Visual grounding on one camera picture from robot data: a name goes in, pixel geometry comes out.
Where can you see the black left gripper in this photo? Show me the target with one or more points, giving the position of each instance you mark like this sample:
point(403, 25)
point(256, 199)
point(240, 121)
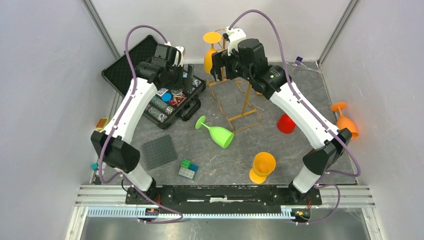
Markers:
point(180, 69)

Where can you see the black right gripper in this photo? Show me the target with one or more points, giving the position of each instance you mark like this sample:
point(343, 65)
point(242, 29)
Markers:
point(217, 58)

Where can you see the yellow plastic wine glass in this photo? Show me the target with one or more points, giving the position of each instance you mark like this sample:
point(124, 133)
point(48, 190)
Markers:
point(210, 38)
point(263, 165)

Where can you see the gold wire wine glass rack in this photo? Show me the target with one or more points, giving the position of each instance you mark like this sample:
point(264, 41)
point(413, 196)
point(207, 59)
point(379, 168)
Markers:
point(232, 97)

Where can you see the green plastic wine glass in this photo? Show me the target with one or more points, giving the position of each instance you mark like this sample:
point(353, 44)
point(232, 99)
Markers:
point(220, 135)

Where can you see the red plastic wine glass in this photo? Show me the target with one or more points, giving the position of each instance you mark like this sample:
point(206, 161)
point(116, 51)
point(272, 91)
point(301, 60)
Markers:
point(285, 124)

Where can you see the orange plastic wine glass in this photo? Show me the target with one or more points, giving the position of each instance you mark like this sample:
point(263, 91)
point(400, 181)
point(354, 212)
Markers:
point(343, 121)

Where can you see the clear wine glass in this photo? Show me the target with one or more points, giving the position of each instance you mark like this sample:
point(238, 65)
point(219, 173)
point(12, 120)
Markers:
point(301, 66)

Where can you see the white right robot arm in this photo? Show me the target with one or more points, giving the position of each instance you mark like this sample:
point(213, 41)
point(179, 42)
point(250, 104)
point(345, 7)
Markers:
point(327, 140)

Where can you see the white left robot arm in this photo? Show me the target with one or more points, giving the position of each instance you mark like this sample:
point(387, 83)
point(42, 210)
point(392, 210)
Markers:
point(113, 143)

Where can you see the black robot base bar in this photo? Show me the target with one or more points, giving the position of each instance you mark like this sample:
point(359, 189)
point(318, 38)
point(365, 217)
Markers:
point(231, 199)

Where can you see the black poker chip case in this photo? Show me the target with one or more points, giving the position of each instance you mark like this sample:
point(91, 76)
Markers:
point(168, 105)

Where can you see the purple cube block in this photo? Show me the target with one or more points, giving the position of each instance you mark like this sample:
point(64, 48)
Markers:
point(298, 60)

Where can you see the grey building baseplate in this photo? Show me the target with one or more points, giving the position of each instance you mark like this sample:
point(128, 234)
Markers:
point(158, 152)

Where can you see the yellow orange toy brick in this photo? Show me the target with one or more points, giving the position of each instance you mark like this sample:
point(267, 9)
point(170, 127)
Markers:
point(102, 123)

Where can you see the green grey blue bricks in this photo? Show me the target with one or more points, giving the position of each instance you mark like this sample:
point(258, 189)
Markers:
point(188, 169)

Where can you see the small teal toy brick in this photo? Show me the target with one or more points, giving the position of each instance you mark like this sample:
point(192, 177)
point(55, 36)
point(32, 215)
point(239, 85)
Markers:
point(94, 166)

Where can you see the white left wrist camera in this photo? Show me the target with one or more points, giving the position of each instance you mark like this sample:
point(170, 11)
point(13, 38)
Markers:
point(177, 55)

